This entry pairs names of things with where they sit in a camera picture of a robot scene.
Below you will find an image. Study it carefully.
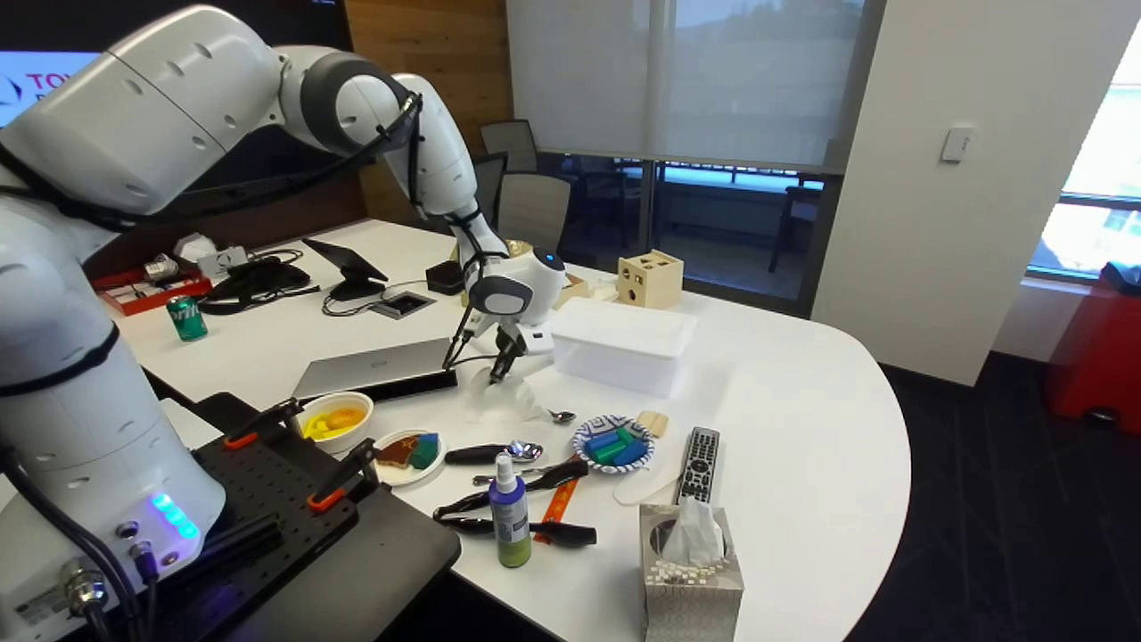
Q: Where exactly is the yellow toy food piece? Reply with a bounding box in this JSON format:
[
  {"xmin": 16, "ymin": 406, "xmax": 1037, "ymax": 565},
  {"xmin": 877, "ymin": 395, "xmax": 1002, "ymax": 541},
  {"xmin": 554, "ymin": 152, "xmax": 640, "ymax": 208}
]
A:
[{"xmin": 302, "ymin": 403, "xmax": 368, "ymax": 441}]

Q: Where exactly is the blue long block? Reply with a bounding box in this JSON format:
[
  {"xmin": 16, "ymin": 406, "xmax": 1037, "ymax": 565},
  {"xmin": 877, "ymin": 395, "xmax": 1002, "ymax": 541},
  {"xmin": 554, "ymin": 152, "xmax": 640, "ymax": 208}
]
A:
[{"xmin": 586, "ymin": 426, "xmax": 652, "ymax": 457}]

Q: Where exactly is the green can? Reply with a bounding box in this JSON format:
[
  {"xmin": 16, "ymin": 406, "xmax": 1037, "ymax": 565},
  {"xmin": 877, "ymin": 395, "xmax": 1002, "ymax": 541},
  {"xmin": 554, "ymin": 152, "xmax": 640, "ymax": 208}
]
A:
[{"xmin": 165, "ymin": 296, "xmax": 210, "ymax": 345}]

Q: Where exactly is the white bowl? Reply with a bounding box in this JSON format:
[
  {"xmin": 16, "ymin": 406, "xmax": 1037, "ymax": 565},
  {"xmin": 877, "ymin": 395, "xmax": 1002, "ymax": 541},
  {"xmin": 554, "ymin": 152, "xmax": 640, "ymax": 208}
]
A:
[{"xmin": 293, "ymin": 388, "xmax": 378, "ymax": 448}]

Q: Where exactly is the blue patterned plate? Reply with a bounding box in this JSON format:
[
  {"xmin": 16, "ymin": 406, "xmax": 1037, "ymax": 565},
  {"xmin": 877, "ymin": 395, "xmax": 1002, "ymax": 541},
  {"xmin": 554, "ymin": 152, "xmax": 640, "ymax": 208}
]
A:
[{"xmin": 570, "ymin": 410, "xmax": 655, "ymax": 478}]

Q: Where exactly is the table power outlet panel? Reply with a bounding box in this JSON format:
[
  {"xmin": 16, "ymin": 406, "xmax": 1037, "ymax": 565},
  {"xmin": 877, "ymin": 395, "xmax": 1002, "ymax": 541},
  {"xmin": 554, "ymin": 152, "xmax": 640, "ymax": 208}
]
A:
[{"xmin": 368, "ymin": 287, "xmax": 439, "ymax": 321}]

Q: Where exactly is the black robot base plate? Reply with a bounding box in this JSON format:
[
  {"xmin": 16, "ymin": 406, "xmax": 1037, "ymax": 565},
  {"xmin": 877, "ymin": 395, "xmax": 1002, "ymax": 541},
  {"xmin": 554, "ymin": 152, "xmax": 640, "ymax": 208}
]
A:
[{"xmin": 138, "ymin": 368, "xmax": 462, "ymax": 642}]

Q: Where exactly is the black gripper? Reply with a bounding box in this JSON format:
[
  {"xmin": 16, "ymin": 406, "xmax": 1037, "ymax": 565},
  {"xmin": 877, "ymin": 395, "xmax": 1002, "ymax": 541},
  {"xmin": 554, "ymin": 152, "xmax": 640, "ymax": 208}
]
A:
[{"xmin": 480, "ymin": 309, "xmax": 536, "ymax": 388}]

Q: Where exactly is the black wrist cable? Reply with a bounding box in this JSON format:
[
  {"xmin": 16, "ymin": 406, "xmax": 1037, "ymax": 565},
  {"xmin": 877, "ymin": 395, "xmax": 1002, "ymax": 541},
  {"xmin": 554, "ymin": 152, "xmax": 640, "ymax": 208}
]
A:
[{"xmin": 441, "ymin": 299, "xmax": 480, "ymax": 375}]

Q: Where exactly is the white wall switch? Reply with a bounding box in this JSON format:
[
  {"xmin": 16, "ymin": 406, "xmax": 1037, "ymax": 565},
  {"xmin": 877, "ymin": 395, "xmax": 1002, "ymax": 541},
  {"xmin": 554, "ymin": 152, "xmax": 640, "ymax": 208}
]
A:
[{"xmin": 939, "ymin": 123, "xmax": 976, "ymax": 168}]

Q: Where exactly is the dark outdoor chair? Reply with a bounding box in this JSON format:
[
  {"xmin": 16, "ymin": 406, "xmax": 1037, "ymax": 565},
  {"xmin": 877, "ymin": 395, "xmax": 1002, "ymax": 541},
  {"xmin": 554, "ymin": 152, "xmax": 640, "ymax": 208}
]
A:
[{"xmin": 765, "ymin": 174, "xmax": 832, "ymax": 280}]

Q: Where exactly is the black marker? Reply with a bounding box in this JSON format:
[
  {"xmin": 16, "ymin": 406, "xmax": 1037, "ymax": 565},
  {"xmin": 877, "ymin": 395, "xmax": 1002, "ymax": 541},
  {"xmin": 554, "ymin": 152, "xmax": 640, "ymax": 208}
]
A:
[
  {"xmin": 435, "ymin": 511, "xmax": 598, "ymax": 553},
  {"xmin": 431, "ymin": 457, "xmax": 593, "ymax": 521}
]

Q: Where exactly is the black handled tool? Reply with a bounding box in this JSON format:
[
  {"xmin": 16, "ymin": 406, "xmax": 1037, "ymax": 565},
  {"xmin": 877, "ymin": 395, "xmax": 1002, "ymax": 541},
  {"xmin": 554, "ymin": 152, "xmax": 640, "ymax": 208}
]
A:
[{"xmin": 441, "ymin": 438, "xmax": 546, "ymax": 466}]

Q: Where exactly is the silver laptop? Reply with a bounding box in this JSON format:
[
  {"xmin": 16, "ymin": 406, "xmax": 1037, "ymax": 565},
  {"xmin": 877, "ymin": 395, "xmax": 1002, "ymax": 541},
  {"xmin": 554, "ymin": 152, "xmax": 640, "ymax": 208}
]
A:
[{"xmin": 293, "ymin": 337, "xmax": 459, "ymax": 406}]

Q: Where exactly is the black orange clamp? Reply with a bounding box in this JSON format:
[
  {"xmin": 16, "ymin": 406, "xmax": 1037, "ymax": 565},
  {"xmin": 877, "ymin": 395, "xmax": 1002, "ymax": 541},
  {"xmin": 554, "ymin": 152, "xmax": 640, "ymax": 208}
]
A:
[
  {"xmin": 302, "ymin": 438, "xmax": 378, "ymax": 519},
  {"xmin": 220, "ymin": 395, "xmax": 308, "ymax": 457}
]

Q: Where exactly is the white tissue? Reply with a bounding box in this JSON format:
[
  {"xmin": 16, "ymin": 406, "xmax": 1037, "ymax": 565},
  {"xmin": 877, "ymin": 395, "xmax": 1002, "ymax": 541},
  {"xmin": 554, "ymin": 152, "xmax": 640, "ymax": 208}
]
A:
[{"xmin": 655, "ymin": 491, "xmax": 731, "ymax": 567}]

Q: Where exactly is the black remote control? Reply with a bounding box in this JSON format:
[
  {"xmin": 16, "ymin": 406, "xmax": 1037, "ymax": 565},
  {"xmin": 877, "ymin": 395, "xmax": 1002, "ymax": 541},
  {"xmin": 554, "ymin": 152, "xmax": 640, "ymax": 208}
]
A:
[{"xmin": 672, "ymin": 426, "xmax": 725, "ymax": 507}]

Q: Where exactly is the orange handled tool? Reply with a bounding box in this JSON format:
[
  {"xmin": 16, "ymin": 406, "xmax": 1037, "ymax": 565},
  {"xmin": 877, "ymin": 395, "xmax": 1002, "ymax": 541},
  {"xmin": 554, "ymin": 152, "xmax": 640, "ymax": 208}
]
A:
[{"xmin": 532, "ymin": 473, "xmax": 582, "ymax": 551}]

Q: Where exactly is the grey roller blind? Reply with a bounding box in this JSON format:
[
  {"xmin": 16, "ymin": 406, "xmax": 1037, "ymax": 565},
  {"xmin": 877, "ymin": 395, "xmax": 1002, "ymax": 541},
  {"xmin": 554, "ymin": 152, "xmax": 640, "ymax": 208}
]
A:
[
  {"xmin": 507, "ymin": 0, "xmax": 661, "ymax": 164},
  {"xmin": 655, "ymin": 0, "xmax": 889, "ymax": 174}
]

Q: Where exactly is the red flat box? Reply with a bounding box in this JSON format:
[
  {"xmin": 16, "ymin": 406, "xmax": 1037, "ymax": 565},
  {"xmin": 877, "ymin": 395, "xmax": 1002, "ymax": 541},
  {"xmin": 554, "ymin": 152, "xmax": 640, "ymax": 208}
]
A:
[{"xmin": 91, "ymin": 265, "xmax": 218, "ymax": 321}]

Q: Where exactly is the black cable bundle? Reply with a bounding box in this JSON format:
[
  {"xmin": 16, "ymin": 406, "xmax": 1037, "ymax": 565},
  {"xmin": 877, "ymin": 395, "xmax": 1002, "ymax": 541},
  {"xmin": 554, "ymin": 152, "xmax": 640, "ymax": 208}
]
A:
[{"xmin": 191, "ymin": 251, "xmax": 324, "ymax": 319}]

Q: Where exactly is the white styrofoam box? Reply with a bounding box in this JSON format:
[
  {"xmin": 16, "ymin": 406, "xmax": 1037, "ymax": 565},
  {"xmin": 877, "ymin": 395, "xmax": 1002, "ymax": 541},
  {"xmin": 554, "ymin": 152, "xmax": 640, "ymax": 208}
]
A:
[{"xmin": 539, "ymin": 296, "xmax": 696, "ymax": 395}]

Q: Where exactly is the white power adapter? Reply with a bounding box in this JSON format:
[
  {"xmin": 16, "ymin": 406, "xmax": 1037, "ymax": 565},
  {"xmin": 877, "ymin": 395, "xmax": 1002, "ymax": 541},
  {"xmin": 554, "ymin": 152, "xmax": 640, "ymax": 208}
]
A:
[{"xmin": 171, "ymin": 232, "xmax": 226, "ymax": 268}]

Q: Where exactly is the white paper plate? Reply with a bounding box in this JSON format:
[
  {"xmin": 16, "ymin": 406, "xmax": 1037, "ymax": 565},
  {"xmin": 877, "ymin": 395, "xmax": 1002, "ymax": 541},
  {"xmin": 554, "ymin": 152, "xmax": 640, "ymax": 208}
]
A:
[{"xmin": 368, "ymin": 427, "xmax": 449, "ymax": 488}]

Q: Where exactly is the small black box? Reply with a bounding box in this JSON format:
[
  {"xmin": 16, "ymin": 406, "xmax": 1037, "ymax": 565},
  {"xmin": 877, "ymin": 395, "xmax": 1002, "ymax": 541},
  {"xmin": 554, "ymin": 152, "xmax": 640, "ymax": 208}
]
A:
[{"xmin": 423, "ymin": 257, "xmax": 470, "ymax": 296}]

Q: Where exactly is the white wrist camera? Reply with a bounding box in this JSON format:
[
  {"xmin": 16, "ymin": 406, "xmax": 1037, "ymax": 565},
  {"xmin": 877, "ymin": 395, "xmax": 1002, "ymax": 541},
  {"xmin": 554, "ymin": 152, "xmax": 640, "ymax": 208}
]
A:
[{"xmin": 518, "ymin": 325, "xmax": 558, "ymax": 362}]

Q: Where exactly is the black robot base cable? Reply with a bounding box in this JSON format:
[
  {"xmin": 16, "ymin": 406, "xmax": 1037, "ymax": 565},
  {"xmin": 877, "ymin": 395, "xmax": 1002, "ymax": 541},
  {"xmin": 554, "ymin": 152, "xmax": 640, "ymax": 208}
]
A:
[{"xmin": 0, "ymin": 438, "xmax": 165, "ymax": 642}]

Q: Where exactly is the red bin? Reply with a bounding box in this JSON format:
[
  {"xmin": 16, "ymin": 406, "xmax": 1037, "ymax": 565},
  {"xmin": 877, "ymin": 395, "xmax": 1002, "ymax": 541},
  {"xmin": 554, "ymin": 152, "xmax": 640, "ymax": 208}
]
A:
[{"xmin": 1048, "ymin": 262, "xmax": 1141, "ymax": 438}]

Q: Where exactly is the silver tissue box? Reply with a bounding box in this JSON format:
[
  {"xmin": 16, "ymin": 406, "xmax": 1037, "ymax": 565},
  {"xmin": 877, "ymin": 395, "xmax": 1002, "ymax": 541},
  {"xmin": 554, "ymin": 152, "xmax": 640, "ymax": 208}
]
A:
[{"xmin": 637, "ymin": 500, "xmax": 749, "ymax": 642}]

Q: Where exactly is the wooden shape sorter cube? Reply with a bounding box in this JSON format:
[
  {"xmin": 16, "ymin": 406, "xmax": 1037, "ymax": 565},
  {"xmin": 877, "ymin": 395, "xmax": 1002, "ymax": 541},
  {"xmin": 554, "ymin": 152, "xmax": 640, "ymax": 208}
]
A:
[{"xmin": 613, "ymin": 246, "xmax": 687, "ymax": 313}]

